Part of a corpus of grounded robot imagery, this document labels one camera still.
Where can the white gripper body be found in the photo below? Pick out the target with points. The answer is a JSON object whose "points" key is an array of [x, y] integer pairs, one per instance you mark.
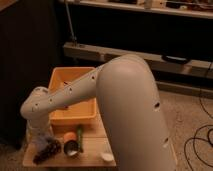
{"points": [[39, 128]]}

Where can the blue grey towel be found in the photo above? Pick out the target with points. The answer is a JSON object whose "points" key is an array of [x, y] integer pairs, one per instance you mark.
{"points": [[41, 141]]}

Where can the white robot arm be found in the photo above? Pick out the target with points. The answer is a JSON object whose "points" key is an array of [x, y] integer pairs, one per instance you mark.
{"points": [[130, 108]]}

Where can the small metal cup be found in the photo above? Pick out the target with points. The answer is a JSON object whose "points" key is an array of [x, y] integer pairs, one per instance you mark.
{"points": [[71, 148]]}

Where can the white plastic cup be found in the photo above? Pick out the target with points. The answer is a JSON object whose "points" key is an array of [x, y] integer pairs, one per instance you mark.
{"points": [[107, 157]]}

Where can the purple grape bunch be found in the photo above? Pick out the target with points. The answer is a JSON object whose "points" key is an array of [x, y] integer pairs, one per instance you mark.
{"points": [[53, 148]]}

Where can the orange carrot toy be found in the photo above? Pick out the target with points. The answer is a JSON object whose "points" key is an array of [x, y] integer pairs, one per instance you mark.
{"points": [[70, 136]]}

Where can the green vegetable toy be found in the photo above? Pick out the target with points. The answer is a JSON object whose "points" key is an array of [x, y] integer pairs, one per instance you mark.
{"points": [[80, 138]]}

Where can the yellow plastic bin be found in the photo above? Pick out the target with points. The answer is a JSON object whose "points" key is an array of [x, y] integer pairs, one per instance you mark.
{"points": [[80, 113]]}

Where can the metal pole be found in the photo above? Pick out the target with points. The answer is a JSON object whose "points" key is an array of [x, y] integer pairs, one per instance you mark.
{"points": [[72, 34]]}

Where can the wooden shelf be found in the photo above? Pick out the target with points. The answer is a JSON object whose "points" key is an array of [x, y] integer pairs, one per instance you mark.
{"points": [[154, 8]]}

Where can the grey metal rail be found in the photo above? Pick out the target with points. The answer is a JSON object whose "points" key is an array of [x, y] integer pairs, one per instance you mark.
{"points": [[103, 54]]}

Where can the black device on rail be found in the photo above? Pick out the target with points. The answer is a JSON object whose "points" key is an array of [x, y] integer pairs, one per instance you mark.
{"points": [[176, 60]]}

